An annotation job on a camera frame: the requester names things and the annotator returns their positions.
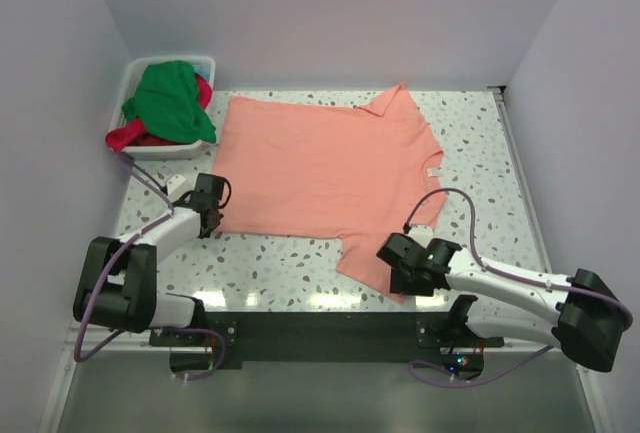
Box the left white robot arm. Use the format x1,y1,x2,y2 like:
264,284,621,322
72,173,231,345

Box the green t shirt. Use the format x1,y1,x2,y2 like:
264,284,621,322
121,60,217,144

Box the white laundry basket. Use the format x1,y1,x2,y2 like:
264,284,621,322
105,55,217,160

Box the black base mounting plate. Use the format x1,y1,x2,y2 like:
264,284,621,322
149,312,504,375

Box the red t shirt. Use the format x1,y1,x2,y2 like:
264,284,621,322
105,73,213,153

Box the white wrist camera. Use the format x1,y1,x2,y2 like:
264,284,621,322
162,174,192,202
407,226,434,243

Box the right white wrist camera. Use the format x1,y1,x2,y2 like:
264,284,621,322
407,226,434,243

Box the salmon pink t shirt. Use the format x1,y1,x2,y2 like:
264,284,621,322
213,85,446,303

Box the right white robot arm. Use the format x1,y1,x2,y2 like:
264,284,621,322
377,233,632,373

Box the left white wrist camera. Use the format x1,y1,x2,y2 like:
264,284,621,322
162,174,192,202

